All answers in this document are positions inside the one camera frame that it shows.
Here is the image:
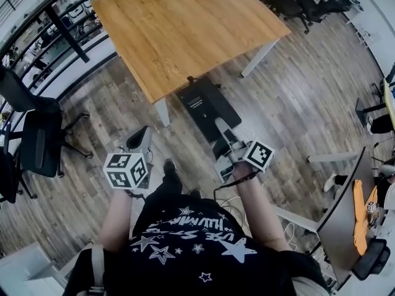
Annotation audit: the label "person's black trousers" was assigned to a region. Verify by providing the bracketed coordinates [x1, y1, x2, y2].
[144, 173, 186, 209]

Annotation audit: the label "dark brown handbag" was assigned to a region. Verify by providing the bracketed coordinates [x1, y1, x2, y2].
[175, 75, 243, 159]

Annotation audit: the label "white shelf rack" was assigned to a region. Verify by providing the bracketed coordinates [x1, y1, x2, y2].
[354, 23, 382, 51]

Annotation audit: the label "person's right hand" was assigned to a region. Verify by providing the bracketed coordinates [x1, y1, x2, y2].
[231, 161, 259, 179]

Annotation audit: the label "black star-print shirt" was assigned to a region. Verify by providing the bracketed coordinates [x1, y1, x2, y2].
[66, 194, 330, 296]

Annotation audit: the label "grey shoulder strap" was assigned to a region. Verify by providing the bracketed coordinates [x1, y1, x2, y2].
[91, 245, 106, 289]

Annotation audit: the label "person's right forearm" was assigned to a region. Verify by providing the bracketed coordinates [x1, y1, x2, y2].
[236, 176, 293, 252]

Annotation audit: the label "white desk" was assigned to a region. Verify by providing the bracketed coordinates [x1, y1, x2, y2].
[338, 0, 367, 24]

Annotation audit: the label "dark grey desk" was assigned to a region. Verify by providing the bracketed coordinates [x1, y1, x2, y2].
[316, 146, 395, 289]

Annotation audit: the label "person's left black shoe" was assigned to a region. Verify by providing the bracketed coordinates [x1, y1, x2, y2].
[162, 158, 178, 177]

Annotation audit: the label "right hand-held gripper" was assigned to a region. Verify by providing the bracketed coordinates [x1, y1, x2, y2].
[214, 118, 276, 184]

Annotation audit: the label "white floor cable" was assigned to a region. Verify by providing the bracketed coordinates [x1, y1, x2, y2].
[283, 222, 297, 243]

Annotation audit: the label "black office chair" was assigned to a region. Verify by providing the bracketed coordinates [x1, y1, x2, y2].
[289, 0, 352, 24]
[0, 65, 93, 178]
[0, 131, 38, 203]
[252, 0, 311, 35]

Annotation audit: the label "yellow table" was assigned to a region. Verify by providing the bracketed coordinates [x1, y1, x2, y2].
[382, 78, 395, 129]

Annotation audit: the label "person's left forearm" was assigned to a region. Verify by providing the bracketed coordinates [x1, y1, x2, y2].
[98, 189, 136, 254]

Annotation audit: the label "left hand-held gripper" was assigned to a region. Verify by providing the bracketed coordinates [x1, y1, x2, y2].
[102, 126, 154, 199]

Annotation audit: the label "white table leg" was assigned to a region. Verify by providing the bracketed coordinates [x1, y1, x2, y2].
[153, 99, 171, 128]
[240, 37, 280, 78]

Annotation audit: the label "orange cloth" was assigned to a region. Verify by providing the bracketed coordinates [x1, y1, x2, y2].
[352, 179, 379, 256]

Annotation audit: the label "wooden table with white legs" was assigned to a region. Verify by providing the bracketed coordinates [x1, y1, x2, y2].
[0, 0, 130, 104]

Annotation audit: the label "black pedestal base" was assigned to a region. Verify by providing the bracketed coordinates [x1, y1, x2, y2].
[354, 96, 386, 129]

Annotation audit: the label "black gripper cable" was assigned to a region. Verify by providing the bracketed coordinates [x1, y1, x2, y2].
[212, 170, 262, 200]

